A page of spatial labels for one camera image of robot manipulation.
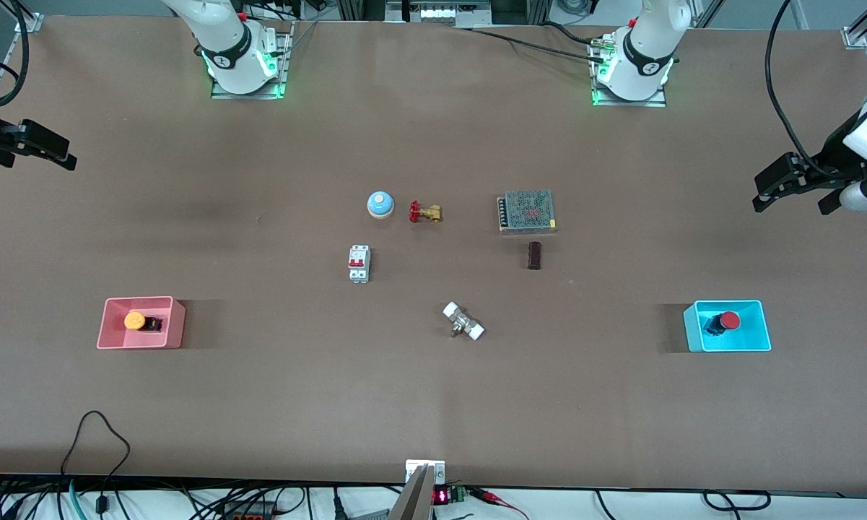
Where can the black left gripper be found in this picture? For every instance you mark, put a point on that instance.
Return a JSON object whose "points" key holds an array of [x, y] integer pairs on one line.
{"points": [[830, 162]]}

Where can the yellow push button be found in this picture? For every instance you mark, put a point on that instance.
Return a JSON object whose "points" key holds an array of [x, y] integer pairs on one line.
{"points": [[137, 321]]}

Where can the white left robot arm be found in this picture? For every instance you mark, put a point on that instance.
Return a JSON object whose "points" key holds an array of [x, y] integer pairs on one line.
{"points": [[650, 54]]}

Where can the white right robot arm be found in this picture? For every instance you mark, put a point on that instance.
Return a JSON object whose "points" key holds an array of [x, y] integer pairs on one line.
{"points": [[231, 43]]}

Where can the blue plastic bin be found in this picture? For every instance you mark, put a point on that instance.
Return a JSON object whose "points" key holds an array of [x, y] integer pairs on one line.
{"points": [[754, 334]]}

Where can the red push button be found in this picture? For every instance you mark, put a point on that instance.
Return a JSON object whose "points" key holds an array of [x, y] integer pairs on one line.
{"points": [[725, 321]]}

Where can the pink plastic bin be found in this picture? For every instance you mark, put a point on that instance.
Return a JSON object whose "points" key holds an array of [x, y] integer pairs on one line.
{"points": [[119, 334]]}

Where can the dark brown rectangular block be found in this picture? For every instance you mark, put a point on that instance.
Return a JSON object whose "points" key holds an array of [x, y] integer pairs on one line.
{"points": [[534, 255]]}

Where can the metal mesh power supply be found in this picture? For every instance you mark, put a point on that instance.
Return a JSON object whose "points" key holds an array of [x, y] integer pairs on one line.
{"points": [[527, 211]]}

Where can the white circuit breaker red switches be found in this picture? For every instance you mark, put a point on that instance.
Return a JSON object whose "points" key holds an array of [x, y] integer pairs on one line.
{"points": [[359, 264]]}

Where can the blue round bell button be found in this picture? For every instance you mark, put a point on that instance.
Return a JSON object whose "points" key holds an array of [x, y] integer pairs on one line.
{"points": [[380, 204]]}

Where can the metal fitting with white ends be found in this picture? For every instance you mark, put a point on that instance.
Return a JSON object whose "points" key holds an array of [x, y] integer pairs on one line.
{"points": [[463, 322]]}

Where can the small red digit display module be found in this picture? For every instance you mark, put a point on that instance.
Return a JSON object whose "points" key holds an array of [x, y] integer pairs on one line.
{"points": [[444, 496]]}

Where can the aluminium corner bracket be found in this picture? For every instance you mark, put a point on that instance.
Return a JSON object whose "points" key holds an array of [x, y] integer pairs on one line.
{"points": [[857, 37], [29, 23]]}

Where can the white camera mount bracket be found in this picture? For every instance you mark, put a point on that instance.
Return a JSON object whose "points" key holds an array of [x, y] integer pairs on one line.
{"points": [[413, 468]]}

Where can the grey metal camera bar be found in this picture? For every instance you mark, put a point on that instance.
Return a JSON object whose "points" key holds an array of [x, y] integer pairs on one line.
{"points": [[413, 502]]}

